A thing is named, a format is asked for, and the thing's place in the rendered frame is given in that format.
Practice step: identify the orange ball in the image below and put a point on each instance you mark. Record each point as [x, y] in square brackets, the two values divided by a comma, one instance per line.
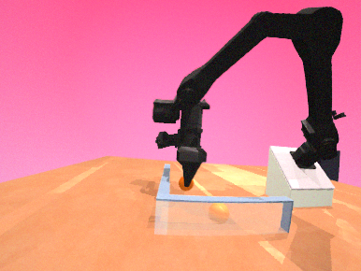
[186, 189]

